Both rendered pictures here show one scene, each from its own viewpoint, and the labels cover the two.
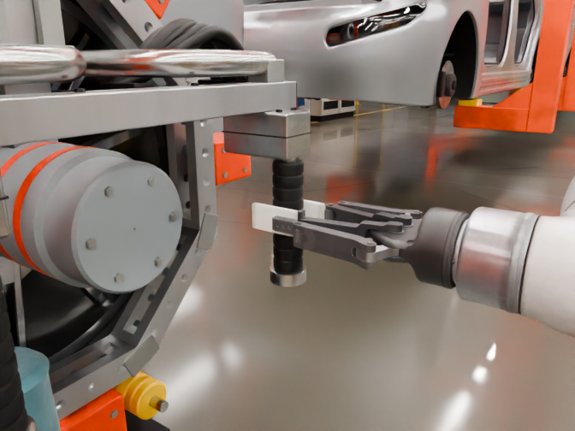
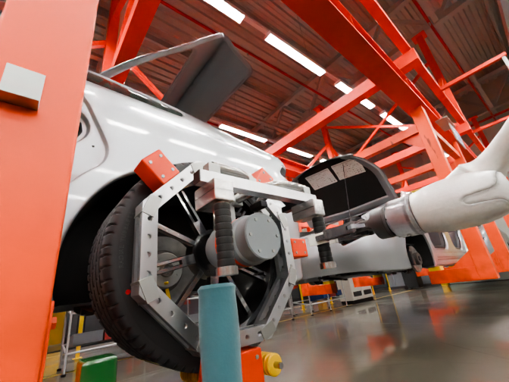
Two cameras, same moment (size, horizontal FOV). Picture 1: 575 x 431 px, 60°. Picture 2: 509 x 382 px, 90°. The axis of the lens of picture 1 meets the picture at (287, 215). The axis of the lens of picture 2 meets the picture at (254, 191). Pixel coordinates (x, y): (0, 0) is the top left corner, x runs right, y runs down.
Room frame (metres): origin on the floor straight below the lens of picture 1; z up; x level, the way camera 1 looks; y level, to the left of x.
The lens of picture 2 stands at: (-0.22, 0.00, 0.71)
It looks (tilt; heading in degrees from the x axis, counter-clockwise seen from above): 21 degrees up; 13
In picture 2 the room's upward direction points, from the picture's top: 7 degrees counter-clockwise
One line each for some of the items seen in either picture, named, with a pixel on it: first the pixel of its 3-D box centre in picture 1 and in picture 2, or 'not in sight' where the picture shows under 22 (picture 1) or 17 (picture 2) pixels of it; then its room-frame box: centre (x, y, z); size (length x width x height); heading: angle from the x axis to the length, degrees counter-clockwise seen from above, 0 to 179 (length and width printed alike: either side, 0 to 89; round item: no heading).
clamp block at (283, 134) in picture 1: (266, 130); (307, 211); (0.57, 0.02, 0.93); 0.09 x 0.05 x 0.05; 56
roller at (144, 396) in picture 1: (103, 373); (248, 360); (0.70, 0.30, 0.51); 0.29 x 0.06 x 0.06; 56
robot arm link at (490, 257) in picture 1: (494, 257); (404, 217); (0.42, -0.19, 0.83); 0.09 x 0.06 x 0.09; 146
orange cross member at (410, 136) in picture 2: not in sight; (345, 172); (4.35, -0.69, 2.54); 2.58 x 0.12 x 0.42; 56
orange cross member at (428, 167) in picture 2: not in sight; (389, 188); (5.94, -1.78, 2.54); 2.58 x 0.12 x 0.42; 56
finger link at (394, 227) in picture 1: (347, 235); (345, 231); (0.48, -0.06, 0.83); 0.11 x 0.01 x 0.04; 67
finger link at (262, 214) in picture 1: (277, 220); (317, 239); (0.53, 0.01, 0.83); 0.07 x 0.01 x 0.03; 56
